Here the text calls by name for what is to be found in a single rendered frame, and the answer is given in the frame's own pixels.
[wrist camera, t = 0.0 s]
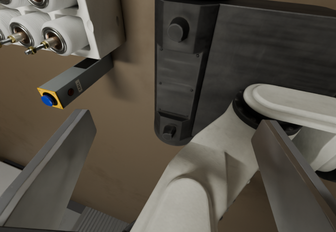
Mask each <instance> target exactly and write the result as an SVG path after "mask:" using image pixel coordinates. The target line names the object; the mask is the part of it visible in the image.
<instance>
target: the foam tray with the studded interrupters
mask: <svg viewBox="0 0 336 232"><path fill-rule="evenodd" d="M77 2H78V5H75V6H71V7H67V8H63V9H59V10H56V11H52V12H47V13H48V14H49V15H50V17H51V20H54V19H57V18H60V17H63V16H67V15H70V16H79V17H81V18H82V20H83V23H84V27H85V31H86V34H87V38H88V41H89V45H87V46H85V47H83V48H81V49H79V50H78V51H76V52H74V53H72V54H71V55H77V56H82V57H88V58H94V59H102V58H103V57H104V56H106V55H107V54H109V53H110V52H112V51H113V50H115V49H116V48H117V47H119V46H120V45H122V44H123V43H125V42H126V36H125V29H124V22H123V14H122V7H121V0H77ZM7 8H9V7H7V6H5V5H3V4H1V3H0V10H2V9H7ZM14 9H18V10H19V11H20V13H21V15H25V14H29V13H33V12H43V11H41V10H39V9H37V8H36V7H34V6H33V5H27V6H22V7H17V8H14Z"/></svg>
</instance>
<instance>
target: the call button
mask: <svg viewBox="0 0 336 232"><path fill-rule="evenodd" d="M41 99H42V101H43V103H44V104H46V105H47V106H53V105H54V102H55V101H54V99H53V98H52V97H51V96H49V95H44V96H42V97H41Z"/></svg>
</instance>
